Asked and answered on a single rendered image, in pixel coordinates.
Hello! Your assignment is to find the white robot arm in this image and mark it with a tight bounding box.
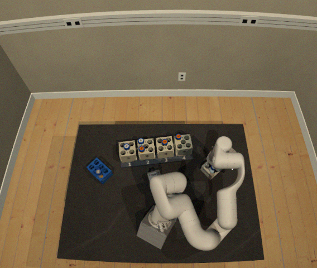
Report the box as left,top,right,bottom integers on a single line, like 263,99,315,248
148,136,245,251

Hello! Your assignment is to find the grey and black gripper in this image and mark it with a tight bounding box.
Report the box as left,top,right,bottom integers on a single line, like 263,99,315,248
206,150,225,173

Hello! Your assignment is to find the blue tube rack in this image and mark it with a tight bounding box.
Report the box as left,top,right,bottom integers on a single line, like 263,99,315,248
87,158,113,184

